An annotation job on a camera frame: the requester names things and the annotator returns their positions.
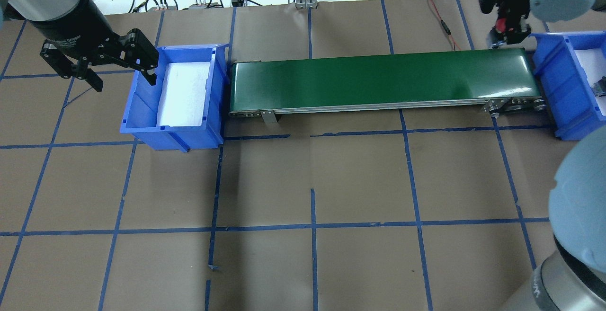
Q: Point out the white foam pad left bin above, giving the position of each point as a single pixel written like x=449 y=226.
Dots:
x=183 y=94

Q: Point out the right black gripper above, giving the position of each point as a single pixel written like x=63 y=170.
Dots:
x=510 y=7

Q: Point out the white foam pad bin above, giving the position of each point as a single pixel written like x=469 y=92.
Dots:
x=593 y=63
x=183 y=94

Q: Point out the red push button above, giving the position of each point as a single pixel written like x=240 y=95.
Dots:
x=501 y=36

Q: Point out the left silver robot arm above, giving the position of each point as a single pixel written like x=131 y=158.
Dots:
x=35 y=11

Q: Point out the yellow push button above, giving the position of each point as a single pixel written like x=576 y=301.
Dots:
x=599 y=87

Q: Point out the blue plastic bin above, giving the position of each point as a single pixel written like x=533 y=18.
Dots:
x=140 y=113
x=565 y=85

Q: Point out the white foam pad right bin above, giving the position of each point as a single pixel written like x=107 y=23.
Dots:
x=593 y=63

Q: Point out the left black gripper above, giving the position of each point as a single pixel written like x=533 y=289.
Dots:
x=72 y=23

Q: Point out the green conveyor belt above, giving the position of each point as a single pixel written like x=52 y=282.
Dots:
x=500 y=81

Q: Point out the right blue plastic bin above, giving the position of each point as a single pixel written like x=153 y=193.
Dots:
x=565 y=85

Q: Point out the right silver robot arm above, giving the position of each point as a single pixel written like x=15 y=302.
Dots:
x=572 y=278

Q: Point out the left blue plastic bin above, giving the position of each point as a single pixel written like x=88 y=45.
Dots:
x=140 y=113

